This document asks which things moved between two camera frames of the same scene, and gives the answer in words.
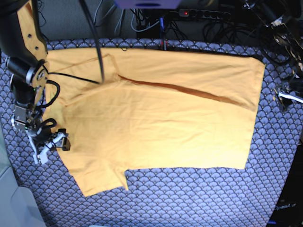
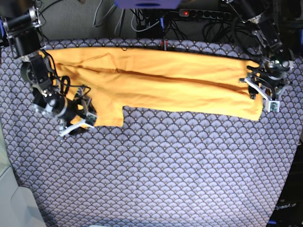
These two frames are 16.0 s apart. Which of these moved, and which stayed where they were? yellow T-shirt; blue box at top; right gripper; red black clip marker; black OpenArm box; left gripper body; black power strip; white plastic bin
Moved: right gripper; left gripper body; yellow T-shirt
Stayed: blue box at top; black OpenArm box; red black clip marker; black power strip; white plastic bin
